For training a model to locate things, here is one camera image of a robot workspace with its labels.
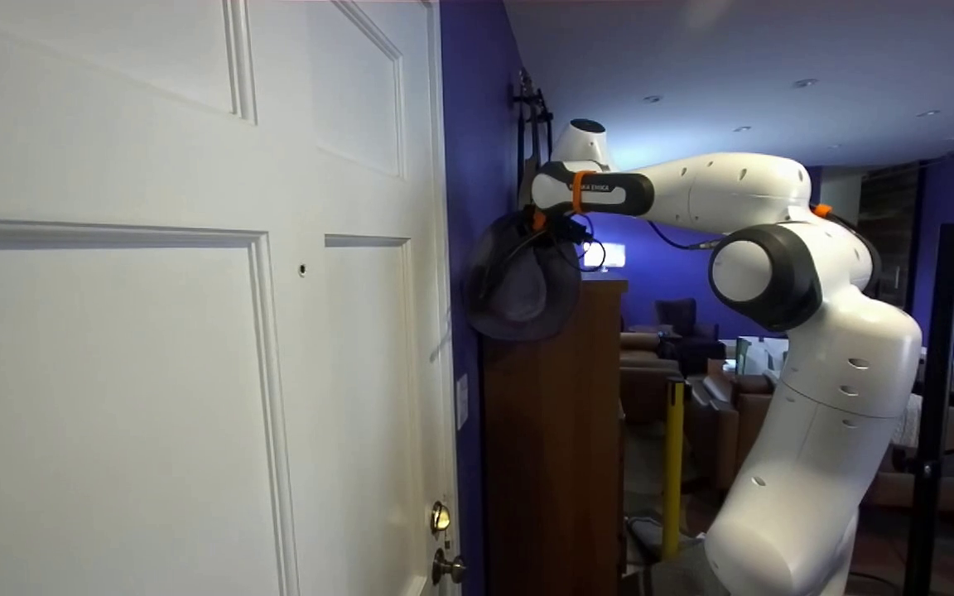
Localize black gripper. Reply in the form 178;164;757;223
530;207;598;253

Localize purple woven brimmed hat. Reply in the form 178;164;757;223
464;213;589;343

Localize dark wooden cabinet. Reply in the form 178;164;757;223
479;276;631;596

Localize black upright stand pole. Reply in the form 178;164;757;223
901;223;954;596

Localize white panelled door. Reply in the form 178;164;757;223
0;0;464;596

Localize black robot wrist cable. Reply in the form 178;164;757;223
644;216;718;256

